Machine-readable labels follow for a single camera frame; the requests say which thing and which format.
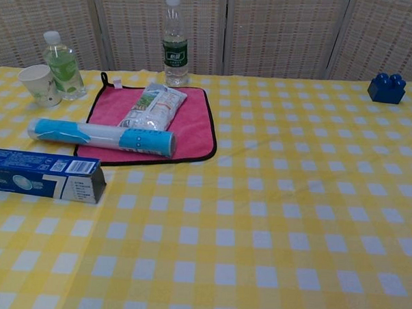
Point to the blue toothpaste box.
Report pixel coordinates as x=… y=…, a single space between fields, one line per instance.
x=27 y=174

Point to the white paper cup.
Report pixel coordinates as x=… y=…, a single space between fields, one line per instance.
x=41 y=89

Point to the tall bottle dark green label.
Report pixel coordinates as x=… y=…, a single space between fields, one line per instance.
x=176 y=57

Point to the small bottle light green label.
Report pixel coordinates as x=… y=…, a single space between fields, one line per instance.
x=64 y=73

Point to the blue white rolled tube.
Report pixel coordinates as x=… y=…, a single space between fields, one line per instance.
x=100 y=137

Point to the pink cloth with black trim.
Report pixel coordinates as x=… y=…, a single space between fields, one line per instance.
x=193 y=126

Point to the blue toy building block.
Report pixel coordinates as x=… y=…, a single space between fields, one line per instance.
x=383 y=92

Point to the clear printed plastic bag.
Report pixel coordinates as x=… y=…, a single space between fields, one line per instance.
x=153 y=107

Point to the woven folding screen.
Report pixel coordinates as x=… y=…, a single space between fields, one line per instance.
x=283 y=34

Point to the yellow white checkered tablecloth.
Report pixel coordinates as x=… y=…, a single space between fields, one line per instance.
x=257 y=232

